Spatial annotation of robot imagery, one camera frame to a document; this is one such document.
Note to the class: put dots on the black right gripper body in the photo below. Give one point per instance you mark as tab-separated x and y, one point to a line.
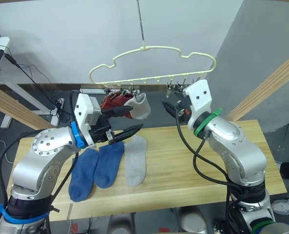
183	109

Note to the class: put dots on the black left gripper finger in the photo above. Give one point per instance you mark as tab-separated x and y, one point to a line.
117	111
127	133

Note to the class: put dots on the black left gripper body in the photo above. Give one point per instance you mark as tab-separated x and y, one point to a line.
101	132

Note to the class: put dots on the red sock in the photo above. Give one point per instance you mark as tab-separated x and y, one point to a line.
112	102

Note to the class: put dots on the white sock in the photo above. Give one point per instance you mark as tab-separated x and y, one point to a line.
142	107

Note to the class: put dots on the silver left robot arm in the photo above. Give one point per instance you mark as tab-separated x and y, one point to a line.
44	161

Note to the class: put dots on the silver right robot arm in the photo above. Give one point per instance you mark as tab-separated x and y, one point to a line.
234	146

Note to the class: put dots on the blue tie on left arm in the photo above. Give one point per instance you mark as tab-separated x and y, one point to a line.
15	218

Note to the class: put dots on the metal clothes clip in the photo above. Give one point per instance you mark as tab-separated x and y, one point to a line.
132	90
107	91
187	84
121	91
179	87
170	89

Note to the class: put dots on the cream plastic clip hanger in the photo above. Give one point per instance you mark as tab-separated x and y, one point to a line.
156	47

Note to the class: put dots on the thin metal hanging rod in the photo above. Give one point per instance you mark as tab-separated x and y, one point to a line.
140	19

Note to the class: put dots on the blue left wrist clamp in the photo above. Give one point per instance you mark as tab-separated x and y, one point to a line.
77	136

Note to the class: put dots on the green right wrist clamp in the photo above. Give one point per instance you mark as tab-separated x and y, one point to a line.
204	124

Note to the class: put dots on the grey sock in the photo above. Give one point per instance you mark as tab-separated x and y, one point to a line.
136	163

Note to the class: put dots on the blue sock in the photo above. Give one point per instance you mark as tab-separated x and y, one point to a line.
82	175
108	165

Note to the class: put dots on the dark rounded shape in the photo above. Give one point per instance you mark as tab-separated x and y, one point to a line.
193	220
121	224

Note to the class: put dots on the white desk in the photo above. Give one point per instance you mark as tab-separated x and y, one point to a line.
17	90

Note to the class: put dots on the white shoe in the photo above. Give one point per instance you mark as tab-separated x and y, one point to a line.
282	206

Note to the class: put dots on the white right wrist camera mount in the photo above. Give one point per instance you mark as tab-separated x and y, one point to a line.
199	95

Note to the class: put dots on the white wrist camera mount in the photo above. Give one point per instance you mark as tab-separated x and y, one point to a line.
199	95
83	107

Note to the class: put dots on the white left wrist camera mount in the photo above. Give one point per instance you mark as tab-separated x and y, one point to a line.
83	107

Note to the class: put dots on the wooden frame beam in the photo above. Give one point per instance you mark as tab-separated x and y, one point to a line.
15	107
266	85

